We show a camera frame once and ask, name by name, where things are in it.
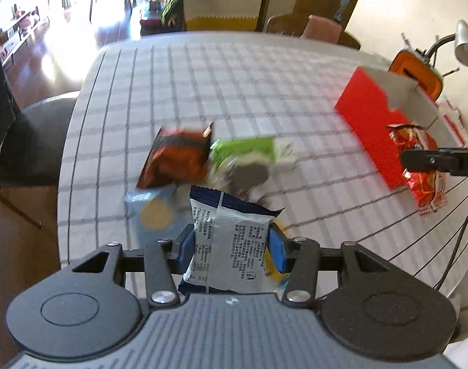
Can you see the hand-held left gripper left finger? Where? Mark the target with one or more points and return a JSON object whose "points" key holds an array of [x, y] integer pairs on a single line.
{"points": [[187, 246]]}

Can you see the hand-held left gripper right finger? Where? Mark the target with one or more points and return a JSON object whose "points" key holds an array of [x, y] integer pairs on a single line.
{"points": [[278, 248]]}

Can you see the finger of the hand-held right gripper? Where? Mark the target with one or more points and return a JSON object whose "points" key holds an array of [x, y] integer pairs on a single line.
{"points": [[426, 160]]}

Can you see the red snack packet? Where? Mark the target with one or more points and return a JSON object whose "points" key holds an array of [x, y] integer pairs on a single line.
{"points": [[426, 192]]}

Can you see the white navy snack packet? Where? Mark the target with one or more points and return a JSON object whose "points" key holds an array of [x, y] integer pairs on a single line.
{"points": [[230, 246]]}

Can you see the light blue snack packet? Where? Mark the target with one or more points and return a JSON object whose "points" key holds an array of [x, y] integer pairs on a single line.
{"points": [[155, 215]]}

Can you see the red cardboard box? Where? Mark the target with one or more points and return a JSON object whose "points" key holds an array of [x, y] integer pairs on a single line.
{"points": [[368, 123]]}

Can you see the brown orange snack packet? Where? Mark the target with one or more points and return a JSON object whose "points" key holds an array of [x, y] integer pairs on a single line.
{"points": [[172, 157]]}

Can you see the green snack packet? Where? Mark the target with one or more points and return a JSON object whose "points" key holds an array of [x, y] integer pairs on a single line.
{"points": [[245, 150]]}

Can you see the red white paper bag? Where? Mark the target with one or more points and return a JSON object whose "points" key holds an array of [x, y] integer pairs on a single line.
{"points": [[455, 123]]}

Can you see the orange green tissue box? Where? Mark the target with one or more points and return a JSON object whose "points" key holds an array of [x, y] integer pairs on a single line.
{"points": [[410, 65]]}

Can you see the grey desk lamp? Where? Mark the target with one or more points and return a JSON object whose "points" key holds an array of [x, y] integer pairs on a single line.
{"points": [[466, 42]]}

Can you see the checked white tablecloth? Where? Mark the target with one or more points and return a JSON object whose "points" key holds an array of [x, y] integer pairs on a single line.
{"points": [[218, 84]]}

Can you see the pink cloth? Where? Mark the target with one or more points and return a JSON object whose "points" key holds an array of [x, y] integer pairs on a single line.
{"points": [[322, 29]]}

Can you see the dark grey chair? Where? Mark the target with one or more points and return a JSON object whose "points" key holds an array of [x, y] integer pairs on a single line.
{"points": [[45, 134]]}

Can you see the wooden chair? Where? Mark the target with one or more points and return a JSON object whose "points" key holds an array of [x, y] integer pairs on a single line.
{"points": [[284, 23]]}

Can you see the cream fabric armchair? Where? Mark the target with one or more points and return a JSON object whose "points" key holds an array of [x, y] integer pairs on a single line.
{"points": [[222, 9]]}

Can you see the wooden tv cabinet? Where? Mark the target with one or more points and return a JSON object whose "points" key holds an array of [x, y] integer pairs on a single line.
{"points": [[22, 27]]}

